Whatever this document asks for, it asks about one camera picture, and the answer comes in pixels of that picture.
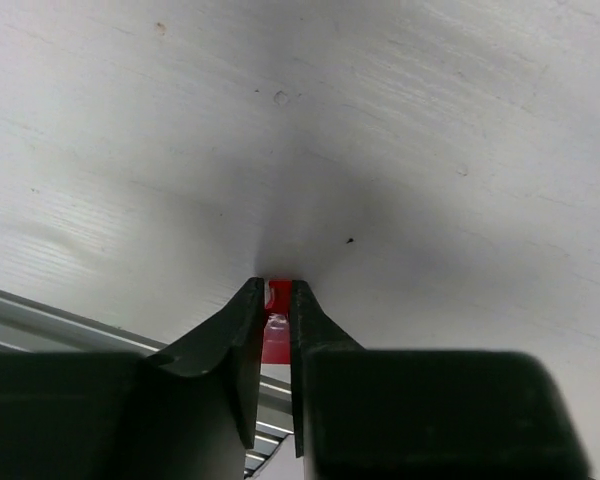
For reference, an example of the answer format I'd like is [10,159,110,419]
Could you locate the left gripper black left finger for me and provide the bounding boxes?
[0,278,264,479]

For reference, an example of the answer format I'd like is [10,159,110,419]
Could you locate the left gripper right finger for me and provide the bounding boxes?
[289,281,591,479]

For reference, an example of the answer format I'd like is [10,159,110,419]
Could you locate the red cone lego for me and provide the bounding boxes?
[261,279,292,365]

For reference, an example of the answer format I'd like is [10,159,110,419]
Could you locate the aluminium table frame rail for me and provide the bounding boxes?
[0,290,294,478]

